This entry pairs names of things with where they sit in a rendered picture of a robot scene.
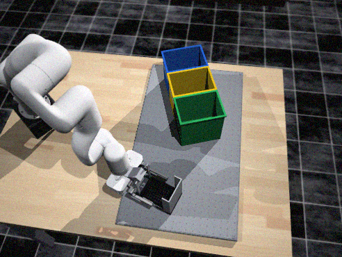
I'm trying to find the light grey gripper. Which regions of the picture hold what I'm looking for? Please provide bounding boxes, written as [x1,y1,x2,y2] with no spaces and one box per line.
[106,150,168,206]

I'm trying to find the yellow open-top bin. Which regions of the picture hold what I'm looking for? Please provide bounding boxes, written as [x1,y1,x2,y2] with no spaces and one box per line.
[167,66,217,120]

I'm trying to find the blue open-top bin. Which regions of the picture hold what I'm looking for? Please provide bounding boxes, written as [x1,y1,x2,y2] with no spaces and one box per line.
[161,44,209,98]

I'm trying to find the green bin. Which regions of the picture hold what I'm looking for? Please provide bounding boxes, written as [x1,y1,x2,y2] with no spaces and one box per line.
[173,90,227,146]

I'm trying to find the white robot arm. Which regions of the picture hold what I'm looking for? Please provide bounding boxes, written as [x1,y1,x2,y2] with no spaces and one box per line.
[0,34,146,181]

